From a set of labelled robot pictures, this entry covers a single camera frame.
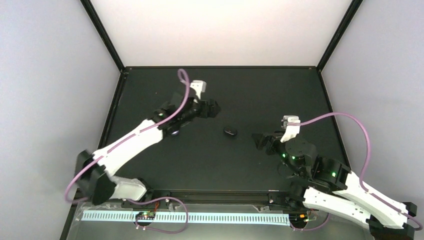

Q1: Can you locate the black charging case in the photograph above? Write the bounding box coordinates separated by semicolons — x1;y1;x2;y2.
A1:
223;126;238;136

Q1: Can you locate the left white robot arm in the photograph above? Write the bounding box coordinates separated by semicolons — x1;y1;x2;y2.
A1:
75;96;221;205

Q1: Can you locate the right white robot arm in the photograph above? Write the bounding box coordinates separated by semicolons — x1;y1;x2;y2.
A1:
252;131;417;240

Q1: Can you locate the right circuit board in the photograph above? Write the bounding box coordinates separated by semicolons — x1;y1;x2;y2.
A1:
289;214;310;223

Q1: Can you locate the circuit board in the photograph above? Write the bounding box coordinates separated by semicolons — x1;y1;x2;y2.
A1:
289;214;310;223
135;211;156;221

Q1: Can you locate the left circuit board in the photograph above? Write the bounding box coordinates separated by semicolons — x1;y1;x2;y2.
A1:
135;211;156;221

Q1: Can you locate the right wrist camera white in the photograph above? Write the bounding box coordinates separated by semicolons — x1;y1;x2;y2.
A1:
280;115;301;143

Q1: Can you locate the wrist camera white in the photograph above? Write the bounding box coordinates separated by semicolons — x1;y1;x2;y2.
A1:
280;115;301;143
190;80;207;100

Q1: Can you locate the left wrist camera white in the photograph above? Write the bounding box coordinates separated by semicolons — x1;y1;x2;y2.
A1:
190;80;207;100

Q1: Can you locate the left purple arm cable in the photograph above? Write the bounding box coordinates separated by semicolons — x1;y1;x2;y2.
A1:
64;68;191;204

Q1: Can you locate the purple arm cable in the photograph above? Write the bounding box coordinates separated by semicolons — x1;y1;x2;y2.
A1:
288;112;424;231
64;68;191;204

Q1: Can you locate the black aluminium front rail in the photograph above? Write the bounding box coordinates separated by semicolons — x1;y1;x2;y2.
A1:
74;188;292;208

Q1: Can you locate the white slotted cable duct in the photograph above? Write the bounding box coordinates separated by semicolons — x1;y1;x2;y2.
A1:
78;210;290;226

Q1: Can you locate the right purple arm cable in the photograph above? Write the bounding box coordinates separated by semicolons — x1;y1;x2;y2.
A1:
288;112;424;231

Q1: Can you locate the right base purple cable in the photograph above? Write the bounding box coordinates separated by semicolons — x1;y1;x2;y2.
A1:
291;213;332;232

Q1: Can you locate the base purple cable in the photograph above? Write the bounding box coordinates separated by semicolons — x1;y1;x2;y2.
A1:
127;196;190;235
291;213;332;232

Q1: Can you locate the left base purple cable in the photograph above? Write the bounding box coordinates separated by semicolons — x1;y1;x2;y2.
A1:
127;196;190;235

